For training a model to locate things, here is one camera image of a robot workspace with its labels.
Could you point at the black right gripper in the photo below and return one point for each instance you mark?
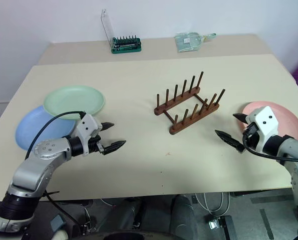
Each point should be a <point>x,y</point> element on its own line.
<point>250,130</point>

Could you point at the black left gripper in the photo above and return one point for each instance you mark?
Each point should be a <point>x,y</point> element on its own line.
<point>93,145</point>

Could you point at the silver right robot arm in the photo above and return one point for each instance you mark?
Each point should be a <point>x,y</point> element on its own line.
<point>297,160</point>

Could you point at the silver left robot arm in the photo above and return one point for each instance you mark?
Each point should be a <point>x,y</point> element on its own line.
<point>31,172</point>

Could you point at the wooden dish rack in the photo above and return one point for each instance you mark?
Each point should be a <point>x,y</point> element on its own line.
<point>188,117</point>

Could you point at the green plate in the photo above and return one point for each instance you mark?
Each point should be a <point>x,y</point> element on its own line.
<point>73,100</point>

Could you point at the red plate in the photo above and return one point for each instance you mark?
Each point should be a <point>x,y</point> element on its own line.
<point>289,120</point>

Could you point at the blue plate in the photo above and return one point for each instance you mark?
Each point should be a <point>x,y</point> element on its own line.
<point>38,127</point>

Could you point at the green screwdriver bit set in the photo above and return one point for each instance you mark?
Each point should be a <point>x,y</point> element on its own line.
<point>126,45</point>

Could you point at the black foot pedal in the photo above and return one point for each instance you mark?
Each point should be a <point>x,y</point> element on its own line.
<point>222,226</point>

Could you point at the clear plastic bag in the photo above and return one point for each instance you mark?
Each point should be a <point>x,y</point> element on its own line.
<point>187,41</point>

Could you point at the small grey-blue device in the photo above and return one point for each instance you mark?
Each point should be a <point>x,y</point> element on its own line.
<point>57,222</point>

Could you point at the dark rounded shape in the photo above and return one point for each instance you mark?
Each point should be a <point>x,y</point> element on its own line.
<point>183,217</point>

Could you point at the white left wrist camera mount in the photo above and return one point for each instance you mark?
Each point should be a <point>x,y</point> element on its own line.
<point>86,125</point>

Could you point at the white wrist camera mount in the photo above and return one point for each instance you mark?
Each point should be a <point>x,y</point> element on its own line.
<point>265,121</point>
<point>86,125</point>

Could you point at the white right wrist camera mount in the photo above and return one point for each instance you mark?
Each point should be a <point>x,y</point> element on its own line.
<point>265,121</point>

